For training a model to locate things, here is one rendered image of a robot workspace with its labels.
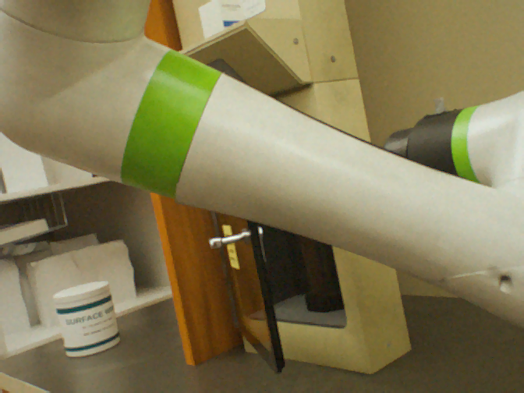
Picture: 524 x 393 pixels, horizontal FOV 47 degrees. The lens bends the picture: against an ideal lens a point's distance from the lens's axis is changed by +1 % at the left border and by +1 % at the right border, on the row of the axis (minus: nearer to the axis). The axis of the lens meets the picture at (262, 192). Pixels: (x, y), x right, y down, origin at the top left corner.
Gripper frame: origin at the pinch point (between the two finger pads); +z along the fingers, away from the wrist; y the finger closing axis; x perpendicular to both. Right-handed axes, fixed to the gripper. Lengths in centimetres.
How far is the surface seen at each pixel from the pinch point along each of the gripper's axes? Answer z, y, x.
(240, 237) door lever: 12.8, 2.8, 7.3
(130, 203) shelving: 149, -52, 2
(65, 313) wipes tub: 80, 6, 23
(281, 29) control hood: 4.9, -6.4, -22.1
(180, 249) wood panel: 42.0, -4.3, 10.4
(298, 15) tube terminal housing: 5.5, -11.0, -24.4
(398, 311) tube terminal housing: 5.1, -21.1, 25.9
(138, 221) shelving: 146, -52, 9
